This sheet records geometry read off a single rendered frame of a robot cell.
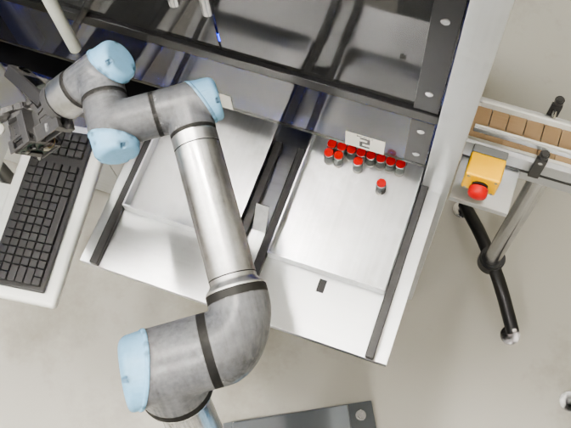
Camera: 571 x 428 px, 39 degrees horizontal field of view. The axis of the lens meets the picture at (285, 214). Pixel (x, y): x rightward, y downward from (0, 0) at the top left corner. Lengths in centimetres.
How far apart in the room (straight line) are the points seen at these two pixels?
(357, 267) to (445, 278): 96
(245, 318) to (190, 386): 13
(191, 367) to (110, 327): 153
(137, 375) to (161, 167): 77
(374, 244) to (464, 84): 50
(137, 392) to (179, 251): 63
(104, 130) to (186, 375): 40
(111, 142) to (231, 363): 39
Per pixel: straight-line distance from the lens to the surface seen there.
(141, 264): 181
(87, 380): 270
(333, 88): 156
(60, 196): 198
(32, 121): 149
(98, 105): 134
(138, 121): 132
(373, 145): 171
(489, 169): 170
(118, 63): 136
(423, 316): 265
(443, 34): 132
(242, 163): 185
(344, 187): 182
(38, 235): 196
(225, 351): 119
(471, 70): 137
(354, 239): 177
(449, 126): 155
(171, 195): 185
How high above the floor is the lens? 256
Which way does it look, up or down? 69 degrees down
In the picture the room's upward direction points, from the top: 9 degrees counter-clockwise
